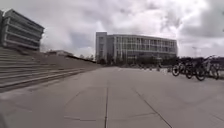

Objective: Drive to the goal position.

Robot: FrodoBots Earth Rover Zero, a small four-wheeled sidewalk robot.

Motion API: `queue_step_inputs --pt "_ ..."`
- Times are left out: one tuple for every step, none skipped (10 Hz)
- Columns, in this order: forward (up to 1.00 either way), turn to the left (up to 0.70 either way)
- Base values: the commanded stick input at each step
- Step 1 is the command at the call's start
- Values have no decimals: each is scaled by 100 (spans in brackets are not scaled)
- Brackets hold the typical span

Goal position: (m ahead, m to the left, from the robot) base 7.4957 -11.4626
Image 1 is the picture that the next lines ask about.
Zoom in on row of dark bushes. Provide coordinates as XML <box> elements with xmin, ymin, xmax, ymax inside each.
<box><xmin>96</xmin><ymin>53</ymin><xmax>181</xmax><ymax>67</ymax></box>

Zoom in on pale glass-fronted building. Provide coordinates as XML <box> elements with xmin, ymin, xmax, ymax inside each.
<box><xmin>95</xmin><ymin>31</ymin><xmax>179</xmax><ymax>65</ymax></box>

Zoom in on grey paved plaza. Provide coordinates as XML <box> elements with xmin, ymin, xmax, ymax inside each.
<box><xmin>0</xmin><ymin>66</ymin><xmax>224</xmax><ymax>128</ymax></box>

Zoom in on row of parked bicycles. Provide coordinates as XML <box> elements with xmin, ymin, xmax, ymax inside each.
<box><xmin>171</xmin><ymin>55</ymin><xmax>222</xmax><ymax>82</ymax></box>

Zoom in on wide grey stone steps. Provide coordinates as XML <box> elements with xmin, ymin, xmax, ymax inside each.
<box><xmin>0</xmin><ymin>47</ymin><xmax>101</xmax><ymax>94</ymax></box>

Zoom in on grey building with window bands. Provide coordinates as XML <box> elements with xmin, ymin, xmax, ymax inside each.
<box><xmin>0</xmin><ymin>8</ymin><xmax>46</xmax><ymax>52</ymax></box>

